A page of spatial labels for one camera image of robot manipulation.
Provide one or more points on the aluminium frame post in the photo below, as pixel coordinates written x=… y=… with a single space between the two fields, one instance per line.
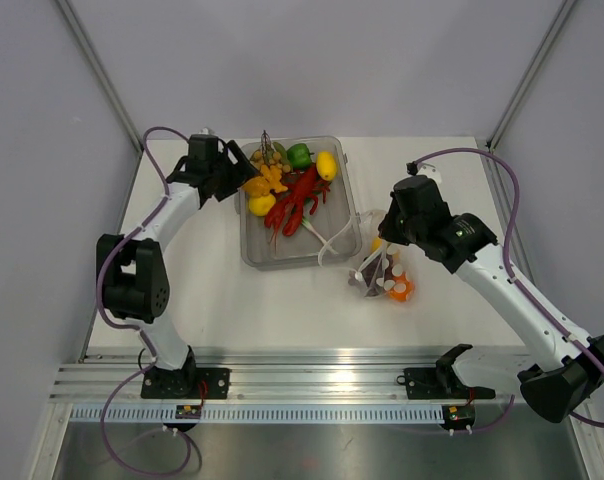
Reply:
x=532 y=71
x=90 y=55

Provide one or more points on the dark red grape bunch toy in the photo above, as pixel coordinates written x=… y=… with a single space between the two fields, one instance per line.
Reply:
x=373 y=275

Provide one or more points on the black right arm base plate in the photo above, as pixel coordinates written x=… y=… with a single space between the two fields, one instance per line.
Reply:
x=439 y=381

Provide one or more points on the red lobster toy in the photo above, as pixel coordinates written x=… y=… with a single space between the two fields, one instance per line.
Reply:
x=286 y=215

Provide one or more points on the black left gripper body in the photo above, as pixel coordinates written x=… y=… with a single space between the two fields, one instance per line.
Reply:
x=226 y=182

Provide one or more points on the orange fruit toy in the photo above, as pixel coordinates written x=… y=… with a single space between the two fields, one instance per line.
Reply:
x=402 y=290

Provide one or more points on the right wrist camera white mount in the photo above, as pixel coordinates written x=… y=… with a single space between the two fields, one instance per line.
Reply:
x=431 y=172

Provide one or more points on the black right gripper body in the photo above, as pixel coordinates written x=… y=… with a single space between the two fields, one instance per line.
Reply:
x=397 y=229

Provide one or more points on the white slotted cable duct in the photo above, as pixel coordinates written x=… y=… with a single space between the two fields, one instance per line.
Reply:
x=260 y=414

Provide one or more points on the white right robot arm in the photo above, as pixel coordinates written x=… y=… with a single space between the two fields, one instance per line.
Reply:
x=568 y=362

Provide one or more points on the right aluminium frame post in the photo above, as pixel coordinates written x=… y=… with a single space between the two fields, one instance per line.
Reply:
x=532 y=71

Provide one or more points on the green bell pepper toy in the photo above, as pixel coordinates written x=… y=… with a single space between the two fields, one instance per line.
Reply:
x=299 y=156

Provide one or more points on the clear plastic food tray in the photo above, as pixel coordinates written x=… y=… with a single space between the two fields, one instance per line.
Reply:
x=299 y=250

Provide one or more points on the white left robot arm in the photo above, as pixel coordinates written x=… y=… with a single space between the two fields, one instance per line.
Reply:
x=132 y=284

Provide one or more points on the left aluminium frame post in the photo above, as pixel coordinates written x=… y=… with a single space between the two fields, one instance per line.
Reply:
x=90 y=55

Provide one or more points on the clear dotted zip top bag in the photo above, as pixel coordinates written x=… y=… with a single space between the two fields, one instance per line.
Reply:
x=367 y=223

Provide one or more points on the yellow banana bunch toy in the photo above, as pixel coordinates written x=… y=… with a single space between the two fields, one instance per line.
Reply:
x=269 y=180

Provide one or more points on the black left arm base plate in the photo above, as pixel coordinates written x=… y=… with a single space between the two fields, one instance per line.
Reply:
x=217 y=382

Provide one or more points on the green grape bunch toy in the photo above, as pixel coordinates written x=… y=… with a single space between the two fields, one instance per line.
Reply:
x=270 y=153

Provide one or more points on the yellow lemon toy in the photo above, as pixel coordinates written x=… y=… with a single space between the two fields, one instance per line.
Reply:
x=260 y=206
x=326 y=166

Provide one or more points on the aluminium mounting rail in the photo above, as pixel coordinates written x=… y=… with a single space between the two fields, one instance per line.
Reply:
x=263 y=376

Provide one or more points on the green scallion toy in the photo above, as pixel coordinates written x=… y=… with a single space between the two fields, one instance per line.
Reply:
x=324 y=244

